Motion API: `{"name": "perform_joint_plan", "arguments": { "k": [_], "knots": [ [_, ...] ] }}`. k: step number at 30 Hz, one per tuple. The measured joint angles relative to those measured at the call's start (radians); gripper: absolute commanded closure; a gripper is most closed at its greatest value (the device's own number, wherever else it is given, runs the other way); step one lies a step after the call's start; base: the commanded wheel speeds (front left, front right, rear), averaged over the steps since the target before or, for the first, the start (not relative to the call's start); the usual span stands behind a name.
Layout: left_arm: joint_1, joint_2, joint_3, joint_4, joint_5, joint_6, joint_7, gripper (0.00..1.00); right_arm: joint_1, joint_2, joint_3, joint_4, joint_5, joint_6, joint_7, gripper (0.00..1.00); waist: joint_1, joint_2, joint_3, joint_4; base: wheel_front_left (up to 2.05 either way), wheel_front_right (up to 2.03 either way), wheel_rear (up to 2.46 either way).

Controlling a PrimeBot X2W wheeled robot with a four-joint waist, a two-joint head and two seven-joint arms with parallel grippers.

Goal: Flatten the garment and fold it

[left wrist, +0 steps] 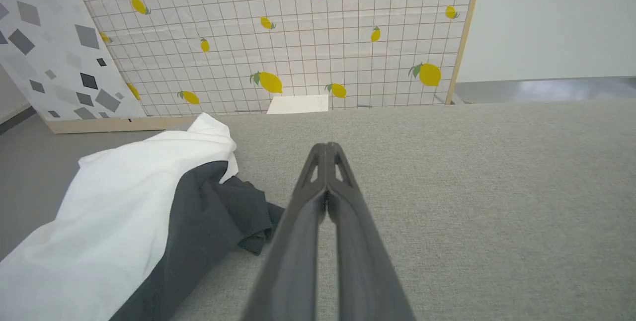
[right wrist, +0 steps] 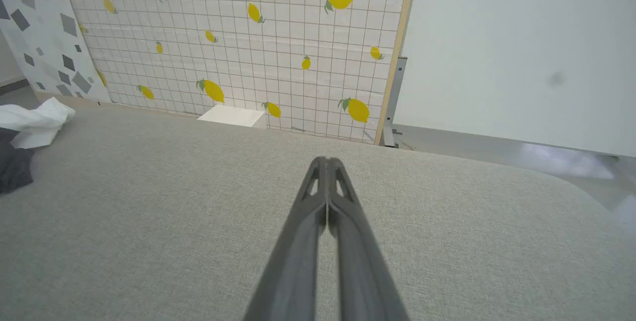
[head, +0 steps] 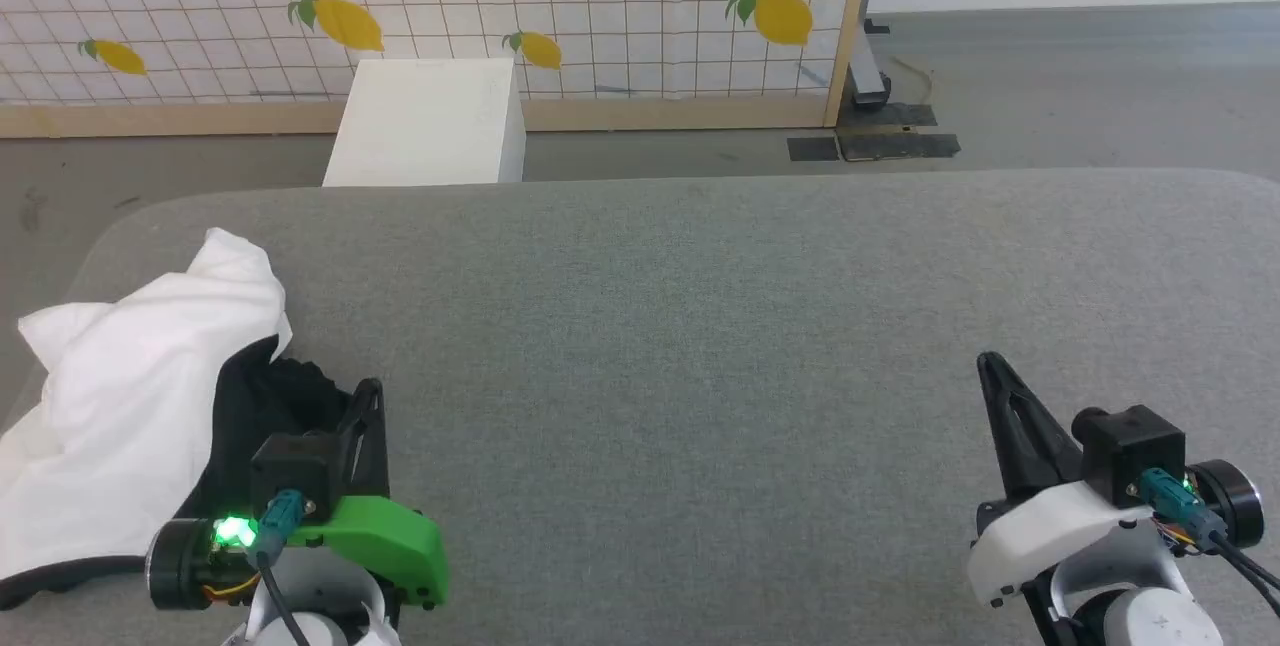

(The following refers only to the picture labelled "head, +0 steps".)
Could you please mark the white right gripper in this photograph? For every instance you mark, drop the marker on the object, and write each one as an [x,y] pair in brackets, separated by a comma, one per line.
[1060,536]

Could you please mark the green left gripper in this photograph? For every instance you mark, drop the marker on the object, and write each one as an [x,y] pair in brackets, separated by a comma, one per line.
[395,546]

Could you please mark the white and black shirt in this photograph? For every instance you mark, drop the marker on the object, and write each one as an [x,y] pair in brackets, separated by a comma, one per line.
[130,396]

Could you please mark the white rectangular box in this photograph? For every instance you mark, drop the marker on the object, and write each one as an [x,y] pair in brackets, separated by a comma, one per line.
[430,126]

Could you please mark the grey partition stand foot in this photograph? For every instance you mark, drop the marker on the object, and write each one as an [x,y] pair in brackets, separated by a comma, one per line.
[868,76]

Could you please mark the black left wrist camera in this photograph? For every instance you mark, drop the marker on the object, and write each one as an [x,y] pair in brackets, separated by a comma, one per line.
[295,466]

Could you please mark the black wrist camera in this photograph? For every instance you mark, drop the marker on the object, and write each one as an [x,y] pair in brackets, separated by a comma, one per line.
[295,466]
[1135,451]

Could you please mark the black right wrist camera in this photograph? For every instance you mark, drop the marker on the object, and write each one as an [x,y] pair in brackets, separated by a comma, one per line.
[1135,451]

